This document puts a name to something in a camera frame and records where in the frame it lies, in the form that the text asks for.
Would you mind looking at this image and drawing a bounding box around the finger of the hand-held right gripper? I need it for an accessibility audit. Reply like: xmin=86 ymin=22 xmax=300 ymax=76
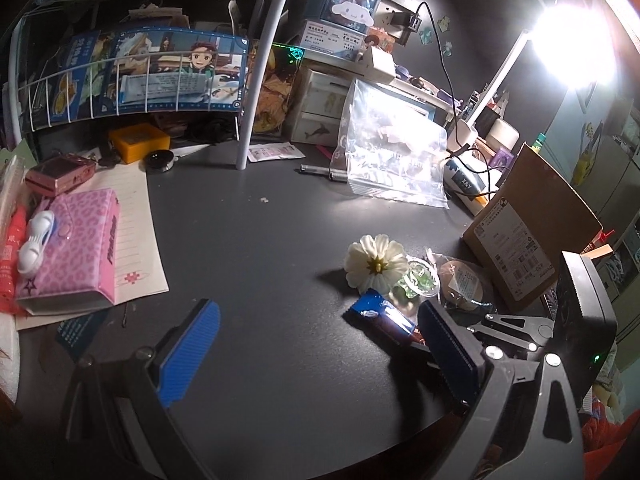
xmin=467 ymin=324 xmax=540 ymax=354
xmin=486 ymin=313 xmax=555 ymax=335

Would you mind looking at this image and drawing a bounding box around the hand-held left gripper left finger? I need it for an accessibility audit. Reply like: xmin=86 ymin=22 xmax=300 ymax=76
xmin=60 ymin=299 xmax=221 ymax=480

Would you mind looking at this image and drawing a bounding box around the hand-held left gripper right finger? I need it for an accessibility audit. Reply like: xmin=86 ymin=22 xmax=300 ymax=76
xmin=417 ymin=300 xmax=586 ymax=480

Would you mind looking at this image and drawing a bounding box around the blue snack packet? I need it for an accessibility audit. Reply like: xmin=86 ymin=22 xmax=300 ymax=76
xmin=343 ymin=289 xmax=427 ymax=346

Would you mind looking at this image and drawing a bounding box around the round wrapped pastry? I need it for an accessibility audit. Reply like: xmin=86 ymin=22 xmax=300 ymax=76
xmin=434 ymin=257 xmax=497 ymax=314

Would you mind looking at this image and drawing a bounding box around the green jelly cup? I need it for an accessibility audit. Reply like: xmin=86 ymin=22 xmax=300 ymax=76
xmin=394 ymin=255 xmax=442 ymax=307

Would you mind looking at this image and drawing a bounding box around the brown cardboard box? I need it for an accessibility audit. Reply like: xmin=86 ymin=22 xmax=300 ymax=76
xmin=462 ymin=142 xmax=604 ymax=314

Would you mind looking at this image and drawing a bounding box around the dark blue card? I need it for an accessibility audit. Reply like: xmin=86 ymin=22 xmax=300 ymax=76
xmin=54 ymin=309 xmax=112 ymax=362

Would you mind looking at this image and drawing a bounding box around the white artificial flower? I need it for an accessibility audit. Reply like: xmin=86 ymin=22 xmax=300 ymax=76
xmin=344 ymin=234 xmax=410 ymax=294

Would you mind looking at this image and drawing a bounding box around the lined cream notepaper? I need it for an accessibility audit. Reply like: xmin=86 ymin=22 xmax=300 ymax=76
xmin=14 ymin=162 xmax=170 ymax=331

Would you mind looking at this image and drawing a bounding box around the pink leopard print case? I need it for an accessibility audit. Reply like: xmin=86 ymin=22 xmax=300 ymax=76
xmin=14 ymin=188 xmax=121 ymax=316

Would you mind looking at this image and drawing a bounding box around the white power bank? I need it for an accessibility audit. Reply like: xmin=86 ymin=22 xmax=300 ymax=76
xmin=444 ymin=155 xmax=502 ymax=197

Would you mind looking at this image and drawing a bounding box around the white contact lens case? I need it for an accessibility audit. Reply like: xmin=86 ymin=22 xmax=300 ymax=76
xmin=17 ymin=210 xmax=55 ymax=275

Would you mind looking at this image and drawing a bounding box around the black round tin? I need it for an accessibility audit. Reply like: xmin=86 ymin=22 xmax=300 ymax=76
xmin=144 ymin=149 xmax=177 ymax=174

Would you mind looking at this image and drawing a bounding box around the red tube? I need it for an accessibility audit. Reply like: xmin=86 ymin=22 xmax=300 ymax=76
xmin=0 ymin=207 xmax=29 ymax=314

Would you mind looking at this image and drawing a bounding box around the clear plastic zip bag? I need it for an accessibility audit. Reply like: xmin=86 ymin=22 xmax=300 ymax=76
xmin=329 ymin=78 xmax=450 ymax=210

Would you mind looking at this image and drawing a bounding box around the yellow box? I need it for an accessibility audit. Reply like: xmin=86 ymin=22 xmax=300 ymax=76
xmin=108 ymin=123 xmax=172 ymax=165

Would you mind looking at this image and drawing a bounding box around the small white sachet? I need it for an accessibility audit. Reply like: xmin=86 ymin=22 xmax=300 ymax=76
xmin=247 ymin=142 xmax=307 ymax=163

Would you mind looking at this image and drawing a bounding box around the white desk lamp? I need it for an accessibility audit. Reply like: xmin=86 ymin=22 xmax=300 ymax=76
xmin=446 ymin=2 xmax=622 ymax=154

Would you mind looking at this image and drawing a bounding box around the white whale print drawer box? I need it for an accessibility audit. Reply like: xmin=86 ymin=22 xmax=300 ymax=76
xmin=289 ymin=67 xmax=352 ymax=145

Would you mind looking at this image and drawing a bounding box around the orange snack bag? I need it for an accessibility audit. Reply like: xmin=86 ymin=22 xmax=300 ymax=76
xmin=252 ymin=47 xmax=301 ymax=136

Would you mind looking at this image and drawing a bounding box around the anime character poster card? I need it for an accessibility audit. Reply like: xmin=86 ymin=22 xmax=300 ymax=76
xmin=102 ymin=29 xmax=250 ymax=119

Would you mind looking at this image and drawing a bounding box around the blue cloud print storage box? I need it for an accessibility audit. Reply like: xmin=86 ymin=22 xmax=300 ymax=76
xmin=299 ymin=0 xmax=384 ymax=59

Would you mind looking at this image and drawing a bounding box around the yellow cartoon wall sticker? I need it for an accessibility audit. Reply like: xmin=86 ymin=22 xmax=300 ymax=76
xmin=571 ymin=119 xmax=607 ymax=189

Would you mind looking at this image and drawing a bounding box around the pink compact camera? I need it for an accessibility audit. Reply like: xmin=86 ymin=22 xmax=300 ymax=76
xmin=24 ymin=155 xmax=97 ymax=197

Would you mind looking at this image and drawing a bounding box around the black cable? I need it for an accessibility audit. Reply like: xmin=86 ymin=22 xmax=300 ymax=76
xmin=357 ymin=0 xmax=459 ymax=127

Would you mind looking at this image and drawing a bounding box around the white wire rack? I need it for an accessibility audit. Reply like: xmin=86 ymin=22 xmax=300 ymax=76
xmin=7 ymin=0 xmax=302 ymax=171

